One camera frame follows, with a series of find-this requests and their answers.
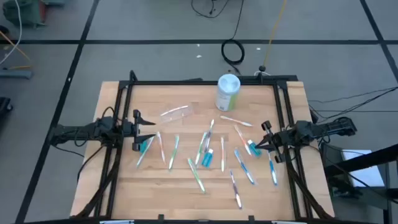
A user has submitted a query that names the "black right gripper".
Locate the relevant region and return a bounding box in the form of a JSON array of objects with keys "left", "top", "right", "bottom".
[{"left": 255, "top": 120, "right": 298, "bottom": 164}]

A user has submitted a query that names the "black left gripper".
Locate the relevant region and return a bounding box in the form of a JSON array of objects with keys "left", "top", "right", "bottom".
[{"left": 121, "top": 109, "right": 157, "bottom": 152}]

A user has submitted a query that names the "blue toothbrush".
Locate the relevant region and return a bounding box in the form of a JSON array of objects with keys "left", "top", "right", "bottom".
[
  {"left": 233, "top": 148, "right": 257, "bottom": 186},
  {"left": 267, "top": 150, "right": 279, "bottom": 187}
]

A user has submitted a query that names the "teal toothbrush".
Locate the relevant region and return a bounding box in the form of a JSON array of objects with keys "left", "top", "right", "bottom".
[{"left": 136, "top": 136, "right": 155, "bottom": 169}]

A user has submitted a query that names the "clear plastic cup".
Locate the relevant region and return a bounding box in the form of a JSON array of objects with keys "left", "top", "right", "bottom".
[{"left": 160, "top": 105, "right": 195, "bottom": 124}]

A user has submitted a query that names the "green toothbrush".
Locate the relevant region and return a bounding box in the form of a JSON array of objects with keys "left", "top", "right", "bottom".
[
  {"left": 194, "top": 131, "right": 208, "bottom": 166},
  {"left": 168, "top": 134, "right": 181, "bottom": 171},
  {"left": 187, "top": 157, "right": 207, "bottom": 194}
]

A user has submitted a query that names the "pale orange white toothbrush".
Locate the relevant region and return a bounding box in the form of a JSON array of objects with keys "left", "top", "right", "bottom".
[{"left": 219, "top": 114, "right": 254, "bottom": 128}]

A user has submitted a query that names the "purple toothbrush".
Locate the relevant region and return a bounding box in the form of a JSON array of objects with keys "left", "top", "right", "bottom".
[
  {"left": 203, "top": 118, "right": 216, "bottom": 154},
  {"left": 229, "top": 169, "right": 244, "bottom": 210}
]

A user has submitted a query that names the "white green wipes canister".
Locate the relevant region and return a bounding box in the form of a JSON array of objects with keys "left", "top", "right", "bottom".
[{"left": 215, "top": 73, "right": 242, "bottom": 112}]

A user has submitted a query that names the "black equipment stand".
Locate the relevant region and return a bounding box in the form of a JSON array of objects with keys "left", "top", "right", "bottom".
[{"left": 320, "top": 141, "right": 398, "bottom": 224}]

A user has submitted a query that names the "black slanted beam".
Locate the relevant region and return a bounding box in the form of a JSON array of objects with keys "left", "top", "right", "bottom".
[{"left": 323, "top": 144, "right": 398, "bottom": 175}]

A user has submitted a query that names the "white box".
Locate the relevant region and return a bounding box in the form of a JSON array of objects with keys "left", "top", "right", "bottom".
[{"left": 341, "top": 149, "right": 386, "bottom": 188}]

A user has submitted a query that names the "grey blue floor bar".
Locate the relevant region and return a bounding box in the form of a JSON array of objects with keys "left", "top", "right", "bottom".
[{"left": 0, "top": 68, "right": 34, "bottom": 80}]

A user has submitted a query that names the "green bag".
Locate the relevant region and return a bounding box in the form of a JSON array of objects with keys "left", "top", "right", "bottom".
[{"left": 2, "top": 0, "right": 66, "bottom": 29}]

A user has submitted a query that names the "black cable bundle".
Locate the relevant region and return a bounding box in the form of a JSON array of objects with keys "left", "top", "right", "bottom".
[
  {"left": 74, "top": 152, "right": 121, "bottom": 218},
  {"left": 285, "top": 154, "right": 329, "bottom": 219}
]

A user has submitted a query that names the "loose black arm cable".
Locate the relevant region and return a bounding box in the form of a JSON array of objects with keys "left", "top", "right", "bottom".
[{"left": 76, "top": 144, "right": 106, "bottom": 183}]

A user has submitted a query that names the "thin black floor cable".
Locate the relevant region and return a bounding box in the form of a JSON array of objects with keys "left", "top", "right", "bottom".
[
  {"left": 317, "top": 89, "right": 398, "bottom": 123},
  {"left": 307, "top": 86, "right": 398, "bottom": 103}
]

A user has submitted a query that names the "coiled black cable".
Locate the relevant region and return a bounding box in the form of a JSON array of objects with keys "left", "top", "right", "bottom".
[{"left": 221, "top": 0, "right": 246, "bottom": 75}]

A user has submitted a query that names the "yellow cable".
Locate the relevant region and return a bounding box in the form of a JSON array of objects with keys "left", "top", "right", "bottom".
[{"left": 262, "top": 0, "right": 289, "bottom": 68}]

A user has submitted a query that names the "black cable with plug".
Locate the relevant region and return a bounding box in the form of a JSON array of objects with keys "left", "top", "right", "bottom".
[{"left": 191, "top": 0, "right": 229, "bottom": 19}]

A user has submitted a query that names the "orange cable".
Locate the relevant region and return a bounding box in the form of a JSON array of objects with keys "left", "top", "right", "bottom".
[{"left": 0, "top": 30, "right": 34, "bottom": 70}]

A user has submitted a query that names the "white cable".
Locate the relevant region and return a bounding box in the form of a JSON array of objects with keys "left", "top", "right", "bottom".
[{"left": 0, "top": 0, "right": 23, "bottom": 66}]

